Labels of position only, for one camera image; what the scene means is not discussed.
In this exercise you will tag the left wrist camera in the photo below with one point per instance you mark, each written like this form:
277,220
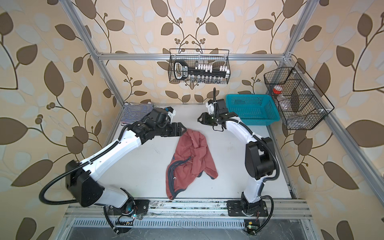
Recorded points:
171,113

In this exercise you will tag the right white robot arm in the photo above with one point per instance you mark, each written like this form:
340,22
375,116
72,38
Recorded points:
260,162

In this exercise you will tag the teal plastic basket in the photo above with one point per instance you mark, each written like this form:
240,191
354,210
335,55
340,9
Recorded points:
254,110

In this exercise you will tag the black wire basket back wall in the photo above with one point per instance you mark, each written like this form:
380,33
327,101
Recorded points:
217,57

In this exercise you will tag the black socket tool set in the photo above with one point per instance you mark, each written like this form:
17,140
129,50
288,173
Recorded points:
200,73

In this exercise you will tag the blue white striped tank top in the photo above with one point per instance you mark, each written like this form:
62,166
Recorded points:
135,112

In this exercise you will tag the black wire basket wall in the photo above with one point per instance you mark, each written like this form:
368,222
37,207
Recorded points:
310,105
217,57

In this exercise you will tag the maroon garment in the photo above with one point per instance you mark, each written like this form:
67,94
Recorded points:
192,157

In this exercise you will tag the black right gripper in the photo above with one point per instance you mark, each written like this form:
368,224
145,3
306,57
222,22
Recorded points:
205,116

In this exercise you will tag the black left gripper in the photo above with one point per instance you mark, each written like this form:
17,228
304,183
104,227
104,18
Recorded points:
175,127

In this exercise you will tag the black wire basket right wall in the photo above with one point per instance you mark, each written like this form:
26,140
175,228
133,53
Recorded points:
310,105

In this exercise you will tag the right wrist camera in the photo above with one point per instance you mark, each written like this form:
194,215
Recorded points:
213,108

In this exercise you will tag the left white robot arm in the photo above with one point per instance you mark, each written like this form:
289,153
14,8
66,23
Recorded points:
83,177

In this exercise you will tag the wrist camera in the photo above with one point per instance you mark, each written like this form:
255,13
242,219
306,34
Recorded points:
213,108
171,113

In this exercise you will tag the red capped clear bottle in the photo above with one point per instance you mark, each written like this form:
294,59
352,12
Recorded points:
283,102

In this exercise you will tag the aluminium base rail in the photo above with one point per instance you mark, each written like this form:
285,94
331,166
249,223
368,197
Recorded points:
191,213

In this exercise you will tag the aluminium frame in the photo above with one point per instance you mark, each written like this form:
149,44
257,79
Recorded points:
372,177

